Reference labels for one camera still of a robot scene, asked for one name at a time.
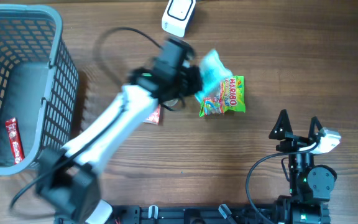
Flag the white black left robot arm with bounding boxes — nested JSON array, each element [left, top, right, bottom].
[[35, 37, 202, 223]]

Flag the small red white box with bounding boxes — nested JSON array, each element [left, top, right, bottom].
[[144, 105, 161, 125]]

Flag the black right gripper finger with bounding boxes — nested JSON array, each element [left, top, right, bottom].
[[268, 109, 293, 139], [308, 116, 323, 140]]

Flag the green Haribo candy bag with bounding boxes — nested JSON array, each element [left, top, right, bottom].
[[195, 75, 246, 117]]

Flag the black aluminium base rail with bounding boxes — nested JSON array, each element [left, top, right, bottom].
[[53, 203, 331, 224]]

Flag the red Nescafe coffee stick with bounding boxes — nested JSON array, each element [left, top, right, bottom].
[[5, 118, 25, 165]]

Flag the green lid jar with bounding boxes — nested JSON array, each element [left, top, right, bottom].
[[163, 98, 178, 107]]

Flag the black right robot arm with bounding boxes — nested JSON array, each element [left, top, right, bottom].
[[268, 110, 341, 223]]

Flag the white barcode scanner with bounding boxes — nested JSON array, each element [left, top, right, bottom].
[[162, 0, 196, 37]]

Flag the light blue snack packet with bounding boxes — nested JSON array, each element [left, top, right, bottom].
[[196, 49, 232, 100]]

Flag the grey plastic basket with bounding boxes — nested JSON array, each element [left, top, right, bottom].
[[0, 4, 79, 175]]

